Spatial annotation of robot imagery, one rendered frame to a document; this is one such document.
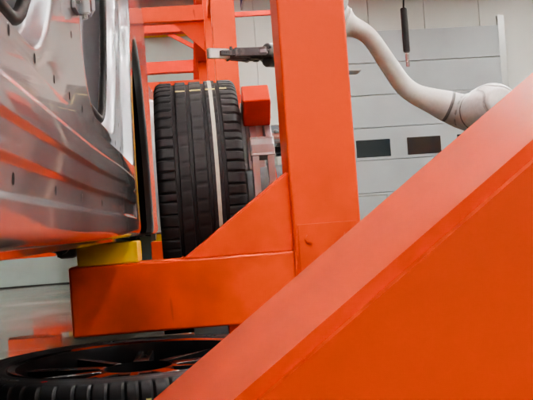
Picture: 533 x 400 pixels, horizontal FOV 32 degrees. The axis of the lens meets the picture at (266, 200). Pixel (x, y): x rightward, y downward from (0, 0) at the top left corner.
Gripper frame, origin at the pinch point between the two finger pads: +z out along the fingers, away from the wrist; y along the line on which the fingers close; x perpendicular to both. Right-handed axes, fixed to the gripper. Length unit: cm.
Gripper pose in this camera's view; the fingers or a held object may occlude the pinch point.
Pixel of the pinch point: (218, 53)
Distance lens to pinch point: 283.4
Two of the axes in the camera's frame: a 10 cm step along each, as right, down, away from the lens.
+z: -8.7, 0.5, -4.9
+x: -0.8, -10.0, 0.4
